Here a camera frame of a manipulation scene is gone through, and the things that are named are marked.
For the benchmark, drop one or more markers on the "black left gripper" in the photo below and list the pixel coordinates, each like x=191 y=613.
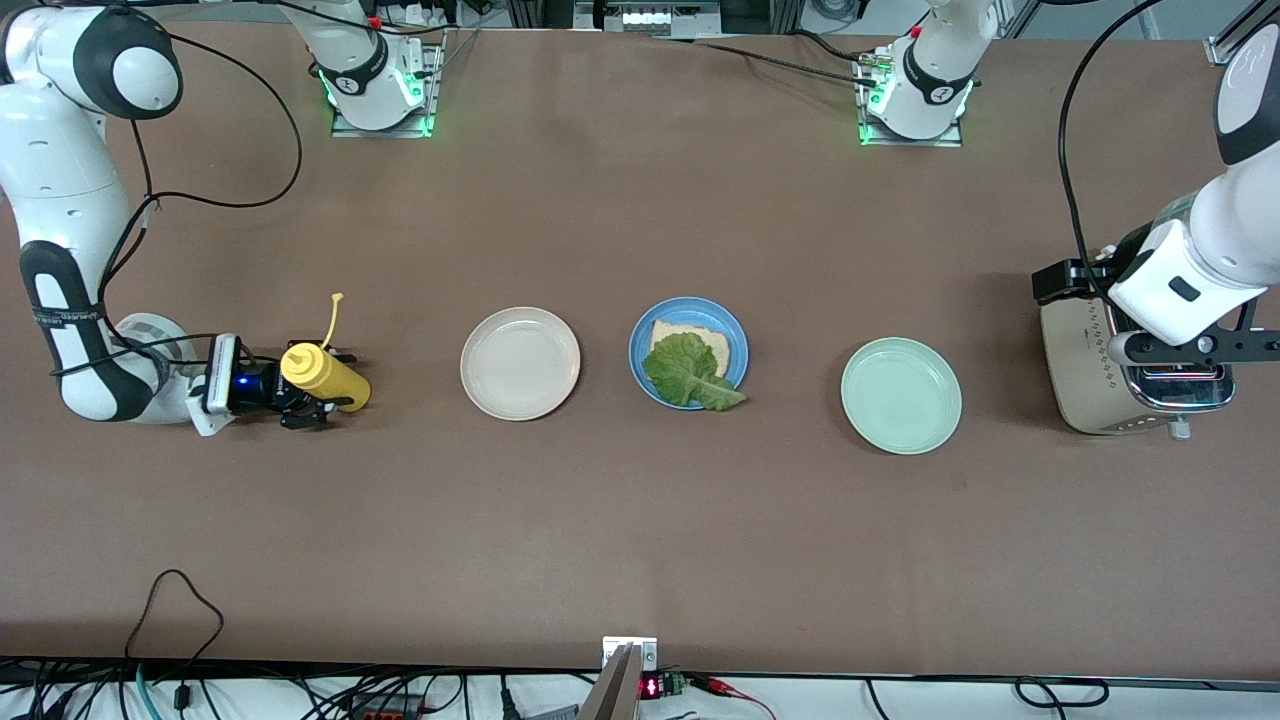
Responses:
x=1066 y=281

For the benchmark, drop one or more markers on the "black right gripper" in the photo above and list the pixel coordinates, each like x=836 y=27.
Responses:
x=268 y=390

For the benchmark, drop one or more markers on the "yellow mustard squeeze bottle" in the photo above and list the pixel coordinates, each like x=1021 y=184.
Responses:
x=335 y=378

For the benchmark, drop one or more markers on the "toasted bread slice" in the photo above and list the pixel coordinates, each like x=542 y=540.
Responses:
x=712 y=345

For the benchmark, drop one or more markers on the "green lettuce leaf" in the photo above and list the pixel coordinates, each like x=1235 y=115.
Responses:
x=685 y=368

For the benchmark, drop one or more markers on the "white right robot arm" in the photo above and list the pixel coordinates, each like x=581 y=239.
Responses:
x=60 y=170

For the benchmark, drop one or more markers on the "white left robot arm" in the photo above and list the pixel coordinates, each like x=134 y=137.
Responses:
x=1230 y=230

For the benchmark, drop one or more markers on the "beige round plate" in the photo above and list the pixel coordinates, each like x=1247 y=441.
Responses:
x=520 y=363

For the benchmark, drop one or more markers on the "pale green round plate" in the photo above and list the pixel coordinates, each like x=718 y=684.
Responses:
x=901 y=396

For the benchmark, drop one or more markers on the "blue round plate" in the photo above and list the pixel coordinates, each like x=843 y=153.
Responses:
x=738 y=345

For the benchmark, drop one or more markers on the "beige chrome two-slot toaster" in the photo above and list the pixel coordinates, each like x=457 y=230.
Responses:
x=1080 y=370

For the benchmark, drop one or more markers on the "red digit display board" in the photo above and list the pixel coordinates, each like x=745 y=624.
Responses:
x=652 y=687

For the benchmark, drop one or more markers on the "lit metal equipment rack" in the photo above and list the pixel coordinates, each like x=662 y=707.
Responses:
x=648 y=15

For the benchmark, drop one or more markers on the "red black clip leads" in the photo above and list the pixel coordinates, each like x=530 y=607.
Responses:
x=725 y=686

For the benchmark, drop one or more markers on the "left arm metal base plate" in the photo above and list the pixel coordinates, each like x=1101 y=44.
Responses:
x=910 y=143

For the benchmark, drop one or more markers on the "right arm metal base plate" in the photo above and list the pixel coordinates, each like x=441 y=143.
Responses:
x=380 y=133

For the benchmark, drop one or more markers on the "aluminium table corner bracket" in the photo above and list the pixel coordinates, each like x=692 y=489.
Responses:
x=1222 y=50

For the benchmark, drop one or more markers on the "small metal mounting bracket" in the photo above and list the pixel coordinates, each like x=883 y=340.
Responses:
x=612 y=650

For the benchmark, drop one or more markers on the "grey metal camera beam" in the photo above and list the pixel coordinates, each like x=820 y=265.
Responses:
x=610 y=695

